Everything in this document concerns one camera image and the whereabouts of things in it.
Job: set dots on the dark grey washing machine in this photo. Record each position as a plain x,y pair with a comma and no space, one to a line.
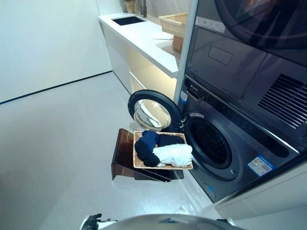
235,187

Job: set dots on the small wicker box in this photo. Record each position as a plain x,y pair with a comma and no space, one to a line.
178,43

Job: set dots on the black rectangular sink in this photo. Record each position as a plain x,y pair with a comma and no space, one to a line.
128,20

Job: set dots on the blue code sticker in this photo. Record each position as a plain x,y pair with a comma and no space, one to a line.
183,97

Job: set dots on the dark grey tumble dryer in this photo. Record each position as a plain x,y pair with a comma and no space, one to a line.
227,55

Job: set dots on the rectangular wicker laundry basket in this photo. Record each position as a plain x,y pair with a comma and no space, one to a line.
138,163

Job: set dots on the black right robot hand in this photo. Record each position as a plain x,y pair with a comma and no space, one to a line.
225,221

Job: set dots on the dark metal faucet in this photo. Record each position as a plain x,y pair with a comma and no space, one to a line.
144,8

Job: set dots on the white counter cabinet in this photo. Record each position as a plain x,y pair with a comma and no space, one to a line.
139,43

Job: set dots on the black smooth garment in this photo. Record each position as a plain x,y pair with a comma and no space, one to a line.
171,141

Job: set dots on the pale wicker storage basket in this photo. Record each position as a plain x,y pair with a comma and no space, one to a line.
172,24

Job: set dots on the white garment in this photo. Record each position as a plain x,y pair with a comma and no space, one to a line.
172,155

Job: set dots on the energy label sticker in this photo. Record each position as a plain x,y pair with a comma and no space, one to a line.
260,167

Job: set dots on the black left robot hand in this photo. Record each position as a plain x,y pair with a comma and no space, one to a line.
92,221

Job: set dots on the round washing machine door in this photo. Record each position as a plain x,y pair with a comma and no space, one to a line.
153,112

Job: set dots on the white appliance cabinet frame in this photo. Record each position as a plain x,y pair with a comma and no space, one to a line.
263,203

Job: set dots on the beige plant vase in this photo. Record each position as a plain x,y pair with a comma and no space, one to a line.
129,6

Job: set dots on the white strip dryer label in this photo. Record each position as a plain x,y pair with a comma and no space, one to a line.
209,24

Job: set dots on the black fuzzy garment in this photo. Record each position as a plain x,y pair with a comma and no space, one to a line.
146,155

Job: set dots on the grey robot torso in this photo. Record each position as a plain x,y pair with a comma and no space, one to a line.
168,222

